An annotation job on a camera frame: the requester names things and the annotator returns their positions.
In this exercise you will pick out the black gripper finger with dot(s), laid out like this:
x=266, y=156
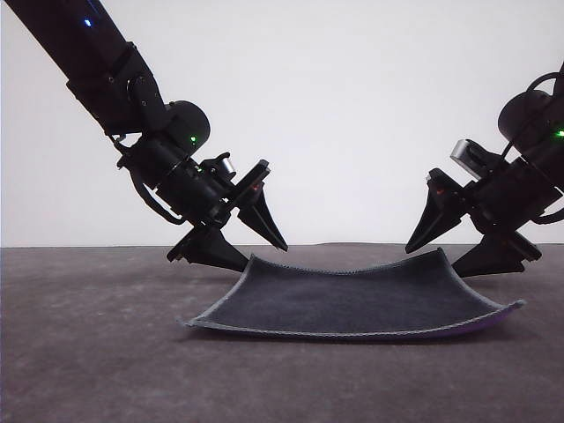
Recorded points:
x=216, y=253
x=493, y=257
x=436, y=222
x=262, y=220

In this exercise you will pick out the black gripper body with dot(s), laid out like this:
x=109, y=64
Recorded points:
x=511, y=198
x=180, y=185

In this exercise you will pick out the purple towel with grey hem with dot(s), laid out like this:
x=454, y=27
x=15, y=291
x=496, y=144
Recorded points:
x=335, y=304

